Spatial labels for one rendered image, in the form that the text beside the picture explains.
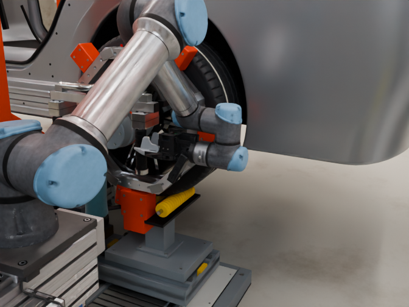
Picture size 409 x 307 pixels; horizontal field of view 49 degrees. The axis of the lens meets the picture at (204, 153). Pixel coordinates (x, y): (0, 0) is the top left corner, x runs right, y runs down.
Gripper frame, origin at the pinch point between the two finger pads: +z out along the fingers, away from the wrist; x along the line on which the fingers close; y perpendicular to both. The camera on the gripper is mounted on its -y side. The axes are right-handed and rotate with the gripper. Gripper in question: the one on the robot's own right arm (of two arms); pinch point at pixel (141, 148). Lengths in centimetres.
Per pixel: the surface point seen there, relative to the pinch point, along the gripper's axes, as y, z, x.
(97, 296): -78, 35, -16
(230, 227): -83, 11, -113
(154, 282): -67, 10, -22
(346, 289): -83, -62, -80
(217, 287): -75, -11, -43
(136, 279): -68, 18, -22
